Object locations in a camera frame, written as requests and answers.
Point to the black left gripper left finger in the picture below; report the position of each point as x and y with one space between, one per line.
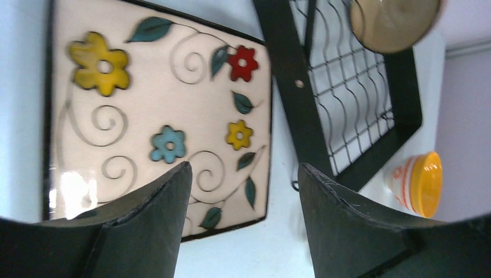
137 235

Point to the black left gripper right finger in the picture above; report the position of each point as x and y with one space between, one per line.
350 235

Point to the square floral ceramic plate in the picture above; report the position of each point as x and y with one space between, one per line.
136 88

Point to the tan bowl with dark rim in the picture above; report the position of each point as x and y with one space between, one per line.
391 26

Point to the yellow plastic bowl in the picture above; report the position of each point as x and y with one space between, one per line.
416 183

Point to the black wire dish rack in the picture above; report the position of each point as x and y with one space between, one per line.
349 109

